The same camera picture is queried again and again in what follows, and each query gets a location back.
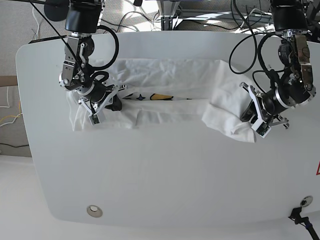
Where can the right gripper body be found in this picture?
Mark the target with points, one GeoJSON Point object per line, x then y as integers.
{"type": "Point", "coordinates": [98, 96]}

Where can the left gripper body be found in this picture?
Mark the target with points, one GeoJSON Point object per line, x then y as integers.
{"type": "Point", "coordinates": [269, 105]}

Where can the white printed T-shirt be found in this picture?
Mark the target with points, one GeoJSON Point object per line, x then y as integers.
{"type": "Point", "coordinates": [162, 91]}

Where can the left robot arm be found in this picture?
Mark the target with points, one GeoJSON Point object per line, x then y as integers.
{"type": "Point", "coordinates": [291, 86]}

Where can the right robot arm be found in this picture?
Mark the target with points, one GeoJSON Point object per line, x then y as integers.
{"type": "Point", "coordinates": [89, 82]}

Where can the blue round stand base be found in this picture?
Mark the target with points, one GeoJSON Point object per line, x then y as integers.
{"type": "Point", "coordinates": [56, 13]}

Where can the metal table grommet right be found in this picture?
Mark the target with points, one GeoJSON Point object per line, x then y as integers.
{"type": "Point", "coordinates": [306, 201]}

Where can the metal table grommet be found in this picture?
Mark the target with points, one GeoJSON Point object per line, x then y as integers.
{"type": "Point", "coordinates": [94, 211]}
{"type": "Point", "coordinates": [306, 201]}

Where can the metal table grommet left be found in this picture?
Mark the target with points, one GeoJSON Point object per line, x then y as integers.
{"type": "Point", "coordinates": [94, 211]}

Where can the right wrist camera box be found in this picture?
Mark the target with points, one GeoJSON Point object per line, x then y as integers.
{"type": "Point", "coordinates": [97, 118]}

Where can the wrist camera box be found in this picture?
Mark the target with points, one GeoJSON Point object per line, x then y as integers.
{"type": "Point", "coordinates": [261, 128]}
{"type": "Point", "coordinates": [97, 118]}

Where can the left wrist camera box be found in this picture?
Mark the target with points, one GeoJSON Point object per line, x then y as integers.
{"type": "Point", "coordinates": [261, 128]}

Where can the aluminium frame post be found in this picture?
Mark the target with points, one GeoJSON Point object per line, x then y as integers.
{"type": "Point", "coordinates": [167, 11]}

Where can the black clamp with cable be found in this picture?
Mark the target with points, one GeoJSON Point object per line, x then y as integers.
{"type": "Point", "coordinates": [295, 216]}

